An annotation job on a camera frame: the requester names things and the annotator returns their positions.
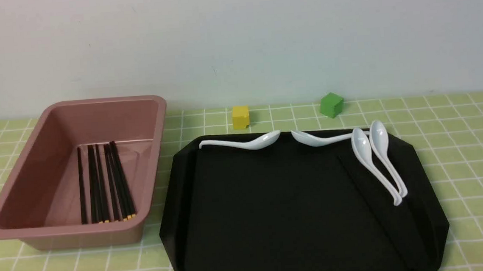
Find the white spoon far left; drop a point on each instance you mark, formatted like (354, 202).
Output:
(258, 143)

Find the white spoon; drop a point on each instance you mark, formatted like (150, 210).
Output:
(311, 140)
(258, 143)
(379, 141)
(363, 152)

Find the yellow cube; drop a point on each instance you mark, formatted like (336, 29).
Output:
(240, 117)

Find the white spoon centre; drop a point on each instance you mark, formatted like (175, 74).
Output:
(311, 140)

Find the black plastic tray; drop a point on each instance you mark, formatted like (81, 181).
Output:
(292, 207)

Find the green cube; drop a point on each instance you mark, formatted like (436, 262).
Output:
(331, 105)

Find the white spoon inner right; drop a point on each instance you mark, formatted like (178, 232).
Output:
(363, 152)

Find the black chopstick far right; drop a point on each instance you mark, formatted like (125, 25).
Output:
(125, 189)

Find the black chopstick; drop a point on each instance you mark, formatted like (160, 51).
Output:
(114, 199)
(101, 184)
(124, 205)
(81, 188)
(92, 186)
(125, 189)

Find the white spoon outer right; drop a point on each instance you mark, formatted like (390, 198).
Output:
(379, 141)

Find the black chopstick far left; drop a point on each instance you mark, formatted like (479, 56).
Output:
(81, 188)

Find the pink plastic bin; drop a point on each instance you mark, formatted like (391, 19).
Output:
(40, 200)

